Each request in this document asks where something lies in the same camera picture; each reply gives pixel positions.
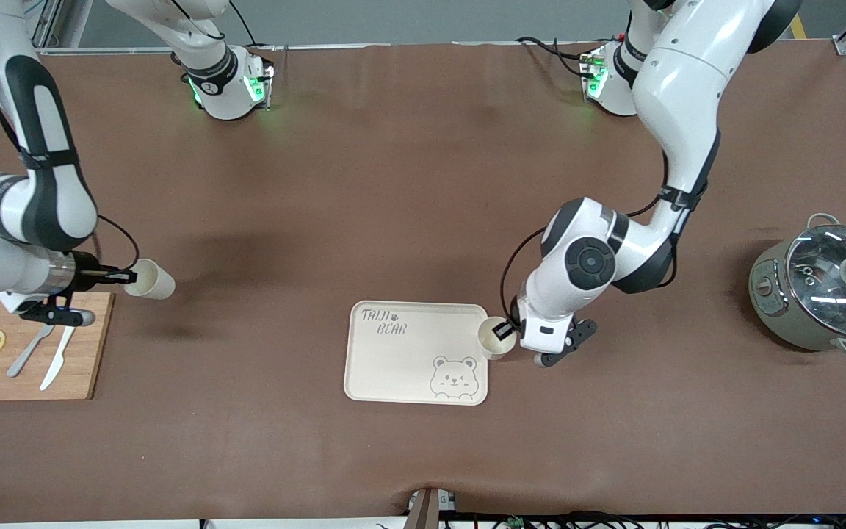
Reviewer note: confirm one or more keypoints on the glass pot lid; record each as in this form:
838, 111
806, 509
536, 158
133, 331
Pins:
834, 275

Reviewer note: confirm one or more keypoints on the grey plastic knife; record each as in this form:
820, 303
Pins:
26, 356

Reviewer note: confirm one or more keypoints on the grey green cooking pot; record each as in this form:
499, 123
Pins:
775, 308

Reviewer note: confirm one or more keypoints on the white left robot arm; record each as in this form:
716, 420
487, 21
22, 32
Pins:
680, 73

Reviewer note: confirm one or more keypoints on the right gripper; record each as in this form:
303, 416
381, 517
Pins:
86, 272

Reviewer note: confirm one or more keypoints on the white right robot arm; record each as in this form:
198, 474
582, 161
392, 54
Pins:
48, 198

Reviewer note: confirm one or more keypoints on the beige bear print tray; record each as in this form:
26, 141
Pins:
408, 360

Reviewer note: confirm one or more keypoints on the white plastic cup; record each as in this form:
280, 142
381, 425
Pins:
153, 280
493, 349

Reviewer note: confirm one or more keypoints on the white plastic knife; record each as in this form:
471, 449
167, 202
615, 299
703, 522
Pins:
56, 364

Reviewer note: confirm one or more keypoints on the bamboo cutting board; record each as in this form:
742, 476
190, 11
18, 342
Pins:
89, 367

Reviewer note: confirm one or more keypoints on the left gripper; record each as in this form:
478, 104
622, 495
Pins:
502, 332

